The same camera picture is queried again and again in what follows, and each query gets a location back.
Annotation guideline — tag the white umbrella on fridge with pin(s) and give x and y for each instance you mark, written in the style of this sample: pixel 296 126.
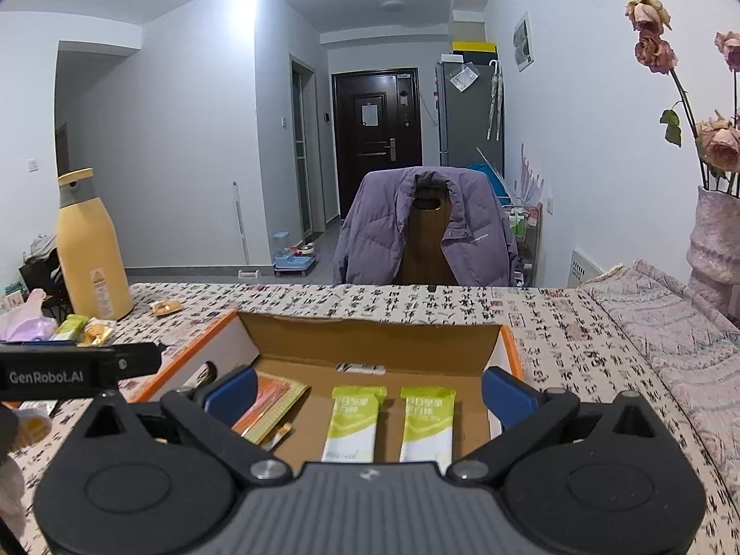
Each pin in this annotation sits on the white umbrella on fridge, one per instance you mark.
pixel 496 102

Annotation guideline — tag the green snack bar on table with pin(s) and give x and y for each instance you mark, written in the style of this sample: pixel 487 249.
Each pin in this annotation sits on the green snack bar on table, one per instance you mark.
pixel 70 329

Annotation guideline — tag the blue pet feeder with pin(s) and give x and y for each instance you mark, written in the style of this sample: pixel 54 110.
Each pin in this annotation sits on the blue pet feeder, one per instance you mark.
pixel 290 260

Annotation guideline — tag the green snack bar right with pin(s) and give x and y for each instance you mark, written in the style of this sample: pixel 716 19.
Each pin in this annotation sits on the green snack bar right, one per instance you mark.
pixel 428 426

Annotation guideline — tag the yellow thermos bottle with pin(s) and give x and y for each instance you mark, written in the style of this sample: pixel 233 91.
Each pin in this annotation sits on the yellow thermos bottle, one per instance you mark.
pixel 89 252

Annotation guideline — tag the small cracker packet on table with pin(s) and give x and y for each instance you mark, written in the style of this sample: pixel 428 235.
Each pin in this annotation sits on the small cracker packet on table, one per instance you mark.
pixel 165 308

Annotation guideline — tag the purple plastic bag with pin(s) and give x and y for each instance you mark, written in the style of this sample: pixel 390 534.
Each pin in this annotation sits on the purple plastic bag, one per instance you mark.
pixel 27 323

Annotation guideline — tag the orange pumpkin cardboard box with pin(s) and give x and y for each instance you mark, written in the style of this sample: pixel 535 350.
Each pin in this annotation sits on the orange pumpkin cardboard box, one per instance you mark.
pixel 323 354

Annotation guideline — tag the purple puffer jacket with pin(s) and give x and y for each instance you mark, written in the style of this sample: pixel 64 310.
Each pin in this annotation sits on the purple puffer jacket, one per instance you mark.
pixel 477 244

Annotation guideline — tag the yellow box on fridge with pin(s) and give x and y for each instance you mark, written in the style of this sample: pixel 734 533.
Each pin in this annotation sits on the yellow box on fridge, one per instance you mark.
pixel 474 47

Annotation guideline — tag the pink woven table runner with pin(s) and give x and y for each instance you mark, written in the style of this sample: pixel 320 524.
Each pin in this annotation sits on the pink woven table runner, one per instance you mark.
pixel 692 347

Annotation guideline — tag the dark entrance door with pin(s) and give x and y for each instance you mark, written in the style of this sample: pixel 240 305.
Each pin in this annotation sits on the dark entrance door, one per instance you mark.
pixel 376 124

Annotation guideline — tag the green snack bar left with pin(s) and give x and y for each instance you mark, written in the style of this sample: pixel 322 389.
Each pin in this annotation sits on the green snack bar left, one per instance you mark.
pixel 352 429

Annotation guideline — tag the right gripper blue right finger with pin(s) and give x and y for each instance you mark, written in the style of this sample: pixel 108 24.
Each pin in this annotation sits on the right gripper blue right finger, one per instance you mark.
pixel 508 399

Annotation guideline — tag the wall picture frame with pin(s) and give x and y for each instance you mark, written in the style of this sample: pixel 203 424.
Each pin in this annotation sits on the wall picture frame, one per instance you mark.
pixel 522 44

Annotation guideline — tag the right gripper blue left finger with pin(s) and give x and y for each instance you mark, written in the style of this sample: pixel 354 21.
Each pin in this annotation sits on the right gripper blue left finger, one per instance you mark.
pixel 232 395

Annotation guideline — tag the orange flat snack packet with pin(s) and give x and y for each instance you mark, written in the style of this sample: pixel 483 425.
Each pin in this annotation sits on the orange flat snack packet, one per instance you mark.
pixel 276 397

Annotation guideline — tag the white mop stick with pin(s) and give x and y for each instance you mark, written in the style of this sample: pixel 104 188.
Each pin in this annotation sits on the white mop stick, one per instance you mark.
pixel 249 271

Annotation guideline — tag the pink textured vase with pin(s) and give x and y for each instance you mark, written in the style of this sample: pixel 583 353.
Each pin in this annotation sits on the pink textured vase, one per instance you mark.
pixel 714 249

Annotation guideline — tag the grey refrigerator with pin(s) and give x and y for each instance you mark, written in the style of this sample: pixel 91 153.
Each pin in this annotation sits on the grey refrigerator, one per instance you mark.
pixel 463 90

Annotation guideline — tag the wooden chair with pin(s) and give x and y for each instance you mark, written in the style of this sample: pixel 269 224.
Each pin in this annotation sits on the wooden chair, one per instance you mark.
pixel 423 260

